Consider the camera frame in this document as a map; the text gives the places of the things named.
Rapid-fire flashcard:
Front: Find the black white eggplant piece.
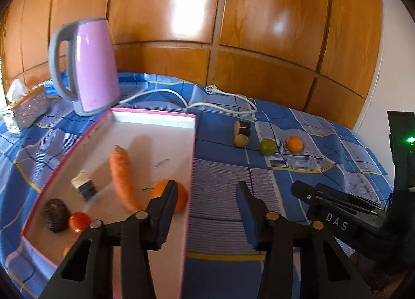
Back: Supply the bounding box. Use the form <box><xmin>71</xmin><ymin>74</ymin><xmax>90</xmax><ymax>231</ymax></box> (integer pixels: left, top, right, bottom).
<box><xmin>234</xmin><ymin>120</ymin><xmax>252</xmax><ymax>136</ymax></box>
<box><xmin>71</xmin><ymin>169</ymin><xmax>98</xmax><ymax>201</ymax></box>

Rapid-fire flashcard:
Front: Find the green lime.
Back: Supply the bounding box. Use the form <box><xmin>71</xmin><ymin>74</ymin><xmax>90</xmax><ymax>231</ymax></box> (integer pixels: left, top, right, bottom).
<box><xmin>260</xmin><ymin>138</ymin><xmax>277</xmax><ymax>156</ymax></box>

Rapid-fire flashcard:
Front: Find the white tissue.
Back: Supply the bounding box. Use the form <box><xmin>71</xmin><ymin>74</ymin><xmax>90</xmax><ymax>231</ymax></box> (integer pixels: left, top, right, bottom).
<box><xmin>6</xmin><ymin>79</ymin><xmax>30</xmax><ymax>103</ymax></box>

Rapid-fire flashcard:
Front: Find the pink electric kettle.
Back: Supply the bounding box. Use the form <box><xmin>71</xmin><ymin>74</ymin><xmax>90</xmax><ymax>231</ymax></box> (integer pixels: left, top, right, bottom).
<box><xmin>48</xmin><ymin>18</ymin><xmax>121</xmax><ymax>117</ymax></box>

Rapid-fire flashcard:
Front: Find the pink shallow tray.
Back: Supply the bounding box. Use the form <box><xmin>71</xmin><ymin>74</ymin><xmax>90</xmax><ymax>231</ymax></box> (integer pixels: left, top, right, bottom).
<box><xmin>21</xmin><ymin>107</ymin><xmax>197</xmax><ymax>299</ymax></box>

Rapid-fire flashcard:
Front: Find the orange carrot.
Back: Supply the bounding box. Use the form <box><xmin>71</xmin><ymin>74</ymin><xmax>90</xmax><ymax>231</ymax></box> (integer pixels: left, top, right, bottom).
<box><xmin>109</xmin><ymin>145</ymin><xmax>142</xmax><ymax>213</ymax></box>

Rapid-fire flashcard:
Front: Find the silver tissue box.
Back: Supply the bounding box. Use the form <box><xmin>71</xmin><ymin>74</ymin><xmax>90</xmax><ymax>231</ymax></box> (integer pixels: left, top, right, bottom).
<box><xmin>0</xmin><ymin>87</ymin><xmax>49</xmax><ymax>137</ymax></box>

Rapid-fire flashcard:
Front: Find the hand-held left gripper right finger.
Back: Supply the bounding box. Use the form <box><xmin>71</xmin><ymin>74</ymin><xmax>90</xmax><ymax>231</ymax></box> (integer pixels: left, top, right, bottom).
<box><xmin>237</xmin><ymin>181</ymin><xmax>373</xmax><ymax>299</ymax></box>

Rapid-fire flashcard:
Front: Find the white power cord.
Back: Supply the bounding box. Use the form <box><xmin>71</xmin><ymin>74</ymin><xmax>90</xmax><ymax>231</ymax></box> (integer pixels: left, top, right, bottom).
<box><xmin>118</xmin><ymin>84</ymin><xmax>258</xmax><ymax>122</ymax></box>

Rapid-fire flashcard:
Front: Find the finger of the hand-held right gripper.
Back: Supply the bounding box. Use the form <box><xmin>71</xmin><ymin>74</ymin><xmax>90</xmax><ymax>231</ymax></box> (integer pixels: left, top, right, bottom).
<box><xmin>316</xmin><ymin>184</ymin><xmax>388</xmax><ymax>210</ymax></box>
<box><xmin>291</xmin><ymin>181</ymin><xmax>378</xmax><ymax>216</ymax></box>

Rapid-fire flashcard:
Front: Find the dark avocado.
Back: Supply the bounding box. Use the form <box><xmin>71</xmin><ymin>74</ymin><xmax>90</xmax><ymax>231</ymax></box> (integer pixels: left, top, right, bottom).
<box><xmin>44</xmin><ymin>198</ymin><xmax>70</xmax><ymax>233</ymax></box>

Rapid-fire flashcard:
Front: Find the blue plaid tablecloth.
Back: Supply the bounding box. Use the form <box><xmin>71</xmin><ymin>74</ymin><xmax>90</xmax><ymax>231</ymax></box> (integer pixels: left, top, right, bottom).
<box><xmin>0</xmin><ymin>72</ymin><xmax>394</xmax><ymax>299</ymax></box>

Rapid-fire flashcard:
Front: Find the wooden wardrobe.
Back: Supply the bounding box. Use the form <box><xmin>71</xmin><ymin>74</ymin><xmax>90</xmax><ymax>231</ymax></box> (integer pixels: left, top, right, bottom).
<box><xmin>0</xmin><ymin>0</ymin><xmax>381</xmax><ymax>131</ymax></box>

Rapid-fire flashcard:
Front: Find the red tomato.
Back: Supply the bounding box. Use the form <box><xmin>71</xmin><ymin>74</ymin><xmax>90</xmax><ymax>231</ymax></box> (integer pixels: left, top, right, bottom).
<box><xmin>69</xmin><ymin>211</ymin><xmax>92</xmax><ymax>234</ymax></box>

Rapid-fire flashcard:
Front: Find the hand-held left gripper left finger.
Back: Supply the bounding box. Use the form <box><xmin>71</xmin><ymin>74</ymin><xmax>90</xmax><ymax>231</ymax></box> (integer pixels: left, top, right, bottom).
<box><xmin>39</xmin><ymin>180</ymin><xmax>179</xmax><ymax>299</ymax></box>

